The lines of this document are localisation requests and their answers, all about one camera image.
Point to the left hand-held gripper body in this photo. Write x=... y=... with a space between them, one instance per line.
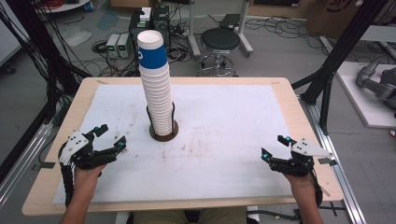
x=74 y=144

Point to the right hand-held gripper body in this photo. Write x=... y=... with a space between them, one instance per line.
x=306 y=148

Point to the dark round cup holder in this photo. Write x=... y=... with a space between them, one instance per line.
x=164 y=137

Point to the stack of white paper cups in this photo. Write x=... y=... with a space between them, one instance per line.
x=158 y=99

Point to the person's right hand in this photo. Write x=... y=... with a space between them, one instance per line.
x=300 y=185

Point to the person's left hand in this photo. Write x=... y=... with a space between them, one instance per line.
x=84 y=180

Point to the black tape strip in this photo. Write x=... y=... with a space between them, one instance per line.
x=46 y=165
x=327 y=161

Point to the white table mat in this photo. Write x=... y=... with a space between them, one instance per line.
x=218 y=124

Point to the white platform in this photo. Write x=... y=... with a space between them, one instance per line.
x=364 y=102

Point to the person's khaki pants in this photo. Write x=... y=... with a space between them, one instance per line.
x=162 y=217

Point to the grey power supply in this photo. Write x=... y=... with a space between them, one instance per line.
x=112 y=45
x=124 y=45

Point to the teal floor sheet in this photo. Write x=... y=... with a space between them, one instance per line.
x=107 y=20

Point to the black computer case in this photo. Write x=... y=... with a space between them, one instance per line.
x=135 y=25

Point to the white metal stand leg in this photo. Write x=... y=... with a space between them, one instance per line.
x=193 y=34
x=244 y=34

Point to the black round stool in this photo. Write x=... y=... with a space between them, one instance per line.
x=220 y=39

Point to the black computer tower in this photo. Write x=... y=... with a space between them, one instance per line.
x=161 y=21

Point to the small white box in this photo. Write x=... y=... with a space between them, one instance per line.
x=145 y=14

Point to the blue tape roll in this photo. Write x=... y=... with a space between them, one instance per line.
x=89 y=6

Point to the white panel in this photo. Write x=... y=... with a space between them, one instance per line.
x=9 y=37

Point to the white round table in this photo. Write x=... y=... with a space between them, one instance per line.
x=65 y=5

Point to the brown cardboard box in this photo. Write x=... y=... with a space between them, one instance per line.
x=330 y=17

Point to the black flat device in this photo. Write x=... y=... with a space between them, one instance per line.
x=229 y=21

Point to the aluminium rail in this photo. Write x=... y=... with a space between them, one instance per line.
x=21 y=168
x=339 y=174

